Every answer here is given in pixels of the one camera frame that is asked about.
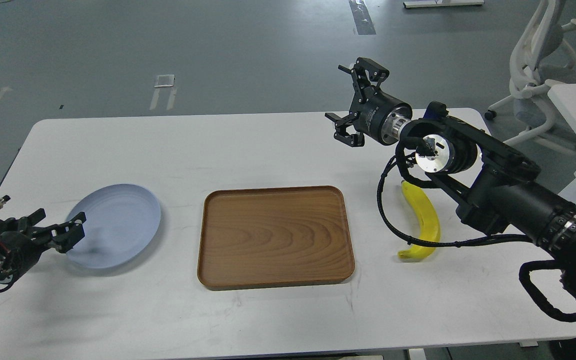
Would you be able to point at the light blue plate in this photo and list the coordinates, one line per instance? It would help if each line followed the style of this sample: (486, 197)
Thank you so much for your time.
(121, 221)

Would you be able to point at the white office chair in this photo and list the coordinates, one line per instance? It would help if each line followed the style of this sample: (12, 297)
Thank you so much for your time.
(541, 59)

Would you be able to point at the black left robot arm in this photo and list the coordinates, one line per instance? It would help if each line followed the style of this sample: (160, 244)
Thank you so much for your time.
(22, 242)

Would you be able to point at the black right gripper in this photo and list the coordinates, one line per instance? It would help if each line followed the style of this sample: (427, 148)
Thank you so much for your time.
(379, 116)

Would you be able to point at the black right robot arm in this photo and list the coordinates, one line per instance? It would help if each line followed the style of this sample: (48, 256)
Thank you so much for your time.
(493, 184)

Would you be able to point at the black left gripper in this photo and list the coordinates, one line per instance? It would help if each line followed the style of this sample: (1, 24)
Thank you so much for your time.
(20, 247)

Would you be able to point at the wooden tray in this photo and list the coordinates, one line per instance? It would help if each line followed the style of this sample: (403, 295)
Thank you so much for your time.
(274, 237)

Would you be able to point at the yellow banana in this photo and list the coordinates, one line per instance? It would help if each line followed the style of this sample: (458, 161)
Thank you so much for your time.
(429, 224)

